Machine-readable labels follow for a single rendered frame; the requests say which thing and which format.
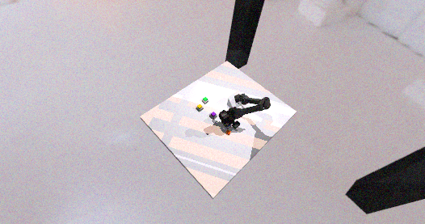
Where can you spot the green button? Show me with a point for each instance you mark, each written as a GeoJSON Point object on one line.
{"type": "Point", "coordinates": [205, 100]}

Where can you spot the yellow button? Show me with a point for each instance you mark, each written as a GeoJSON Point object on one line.
{"type": "Point", "coordinates": [199, 107]}

